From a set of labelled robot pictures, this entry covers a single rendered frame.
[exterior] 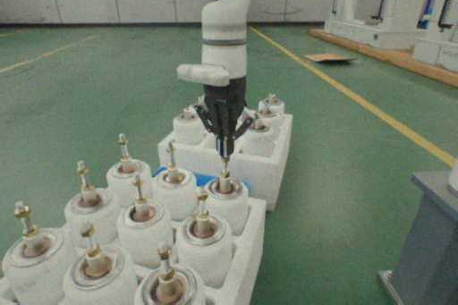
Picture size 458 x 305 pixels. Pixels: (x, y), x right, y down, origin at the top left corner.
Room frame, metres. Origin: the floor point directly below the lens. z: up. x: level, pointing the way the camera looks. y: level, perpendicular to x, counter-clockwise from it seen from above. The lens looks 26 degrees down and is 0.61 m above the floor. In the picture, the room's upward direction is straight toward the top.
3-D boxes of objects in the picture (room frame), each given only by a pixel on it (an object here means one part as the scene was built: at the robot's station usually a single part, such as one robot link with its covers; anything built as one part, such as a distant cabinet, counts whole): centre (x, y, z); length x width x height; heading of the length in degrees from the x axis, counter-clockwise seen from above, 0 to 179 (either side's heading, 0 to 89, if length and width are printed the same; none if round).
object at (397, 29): (4.00, -1.87, 0.45); 1.61 x 0.57 x 0.74; 5
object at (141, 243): (0.40, 0.16, 0.16); 0.10 x 0.10 x 0.18
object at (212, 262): (0.36, 0.04, 0.16); 0.10 x 0.10 x 0.18
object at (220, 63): (0.46, 0.02, 0.52); 0.11 x 0.09 x 0.06; 147
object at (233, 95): (0.48, 0.01, 0.45); 0.08 x 0.08 x 0.09
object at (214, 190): (0.48, 0.01, 0.25); 0.08 x 0.08 x 0.01
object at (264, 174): (0.93, -0.01, 0.09); 0.39 x 0.39 x 0.18; 72
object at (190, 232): (0.36, 0.04, 0.25); 0.08 x 0.08 x 0.01
